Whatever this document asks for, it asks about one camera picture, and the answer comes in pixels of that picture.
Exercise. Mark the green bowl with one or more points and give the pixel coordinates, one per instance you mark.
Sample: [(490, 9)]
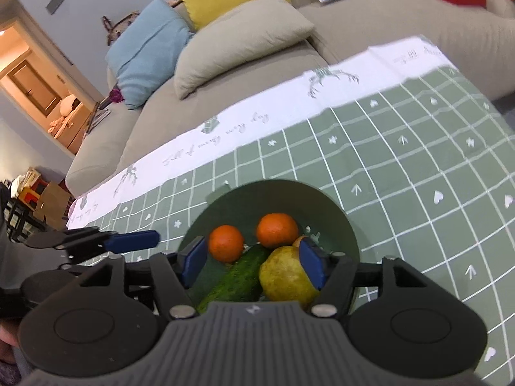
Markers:
[(249, 201)]

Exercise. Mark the light blue pillow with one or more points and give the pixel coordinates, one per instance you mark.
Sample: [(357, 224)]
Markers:
[(149, 52)]

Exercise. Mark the yellow pear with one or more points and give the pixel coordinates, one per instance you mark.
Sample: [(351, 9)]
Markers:
[(281, 277)]

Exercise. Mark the purple toy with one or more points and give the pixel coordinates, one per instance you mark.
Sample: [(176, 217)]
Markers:
[(116, 95)]

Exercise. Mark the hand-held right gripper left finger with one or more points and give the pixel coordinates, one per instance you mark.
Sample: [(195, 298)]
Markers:
[(193, 261)]

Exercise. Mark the green checked tablecloth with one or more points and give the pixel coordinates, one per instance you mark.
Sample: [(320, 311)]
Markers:
[(402, 169)]

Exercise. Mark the orange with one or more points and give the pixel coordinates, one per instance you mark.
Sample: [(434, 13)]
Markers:
[(298, 241), (277, 230), (226, 243)]

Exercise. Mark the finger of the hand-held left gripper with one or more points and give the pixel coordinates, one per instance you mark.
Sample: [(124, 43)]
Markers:
[(132, 241)]

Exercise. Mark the beige sofa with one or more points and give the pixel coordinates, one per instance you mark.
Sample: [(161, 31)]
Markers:
[(362, 32)]

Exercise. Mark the magazine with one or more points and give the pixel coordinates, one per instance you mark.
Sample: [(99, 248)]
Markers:
[(96, 118)]

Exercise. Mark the grey wall plate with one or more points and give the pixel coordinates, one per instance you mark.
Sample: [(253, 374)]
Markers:
[(55, 1)]

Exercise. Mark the brown cardboard box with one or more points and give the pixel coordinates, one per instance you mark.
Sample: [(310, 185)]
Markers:
[(52, 203)]

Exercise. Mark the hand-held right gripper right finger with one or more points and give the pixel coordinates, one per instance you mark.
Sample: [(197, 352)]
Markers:
[(314, 263)]

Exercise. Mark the green cucumber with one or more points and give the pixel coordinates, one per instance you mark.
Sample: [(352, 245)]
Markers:
[(237, 279)]

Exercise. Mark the beige pillow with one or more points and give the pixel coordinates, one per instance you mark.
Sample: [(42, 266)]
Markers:
[(233, 44)]

